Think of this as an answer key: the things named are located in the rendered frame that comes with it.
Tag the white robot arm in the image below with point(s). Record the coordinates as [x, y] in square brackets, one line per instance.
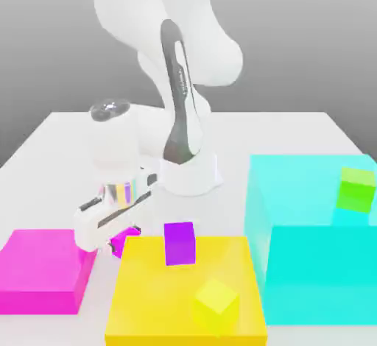
[188, 42]

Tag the large magenta box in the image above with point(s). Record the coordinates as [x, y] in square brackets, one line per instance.
[38, 266]

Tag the small purple cube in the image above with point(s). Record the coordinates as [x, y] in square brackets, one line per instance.
[179, 246]

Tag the large cyan box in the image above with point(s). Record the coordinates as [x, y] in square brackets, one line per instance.
[309, 263]

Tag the small magenta cube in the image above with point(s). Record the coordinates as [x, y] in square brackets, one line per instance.
[125, 241]

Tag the large yellow box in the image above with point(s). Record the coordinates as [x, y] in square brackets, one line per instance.
[153, 299]

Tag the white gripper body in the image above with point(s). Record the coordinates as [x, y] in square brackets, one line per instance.
[88, 231]

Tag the small green cube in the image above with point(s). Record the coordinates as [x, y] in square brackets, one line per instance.
[355, 193]

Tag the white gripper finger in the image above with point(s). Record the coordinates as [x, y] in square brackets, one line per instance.
[110, 248]
[136, 228]

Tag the small yellow cube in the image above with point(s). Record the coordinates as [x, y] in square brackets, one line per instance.
[216, 304]

